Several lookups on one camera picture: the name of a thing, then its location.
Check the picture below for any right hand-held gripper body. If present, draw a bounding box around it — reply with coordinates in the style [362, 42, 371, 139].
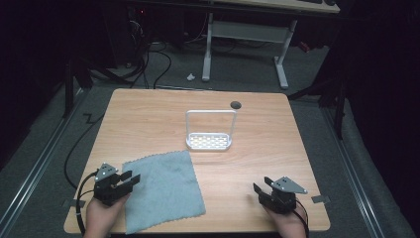
[259, 176, 309, 214]

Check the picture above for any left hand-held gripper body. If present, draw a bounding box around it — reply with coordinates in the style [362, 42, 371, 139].
[93, 162, 129, 208]

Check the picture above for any grey cloth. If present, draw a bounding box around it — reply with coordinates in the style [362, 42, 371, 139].
[122, 150, 207, 235]

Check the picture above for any person's right hand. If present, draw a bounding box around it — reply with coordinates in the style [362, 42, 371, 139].
[262, 200, 310, 238]

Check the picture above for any person's left hand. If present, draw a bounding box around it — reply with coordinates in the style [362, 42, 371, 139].
[83, 193, 131, 238]

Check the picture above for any grey tape piece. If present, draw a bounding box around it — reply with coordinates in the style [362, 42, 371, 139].
[61, 198, 86, 209]
[311, 194, 332, 204]

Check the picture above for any black metal stand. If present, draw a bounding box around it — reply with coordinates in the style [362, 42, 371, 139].
[318, 73, 350, 141]
[62, 59, 94, 119]

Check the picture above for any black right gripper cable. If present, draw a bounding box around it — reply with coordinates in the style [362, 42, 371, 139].
[292, 197, 311, 238]

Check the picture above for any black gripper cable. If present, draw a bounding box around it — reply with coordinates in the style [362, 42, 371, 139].
[292, 197, 311, 238]
[75, 169, 100, 238]

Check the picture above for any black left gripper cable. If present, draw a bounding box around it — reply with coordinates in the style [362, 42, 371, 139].
[75, 169, 100, 238]

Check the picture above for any black floor cable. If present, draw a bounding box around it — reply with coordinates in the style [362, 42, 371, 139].
[63, 112, 107, 191]

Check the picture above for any metal floor rail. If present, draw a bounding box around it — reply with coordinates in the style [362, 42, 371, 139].
[0, 87, 89, 233]
[321, 107, 388, 238]

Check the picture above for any white wire rack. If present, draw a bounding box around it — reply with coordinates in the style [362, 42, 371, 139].
[184, 109, 239, 153]

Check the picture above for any black cable bundle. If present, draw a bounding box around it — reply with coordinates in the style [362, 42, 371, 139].
[88, 18, 173, 90]

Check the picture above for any wooden desk with white frame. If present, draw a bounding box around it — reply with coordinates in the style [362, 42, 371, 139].
[201, 0, 342, 90]

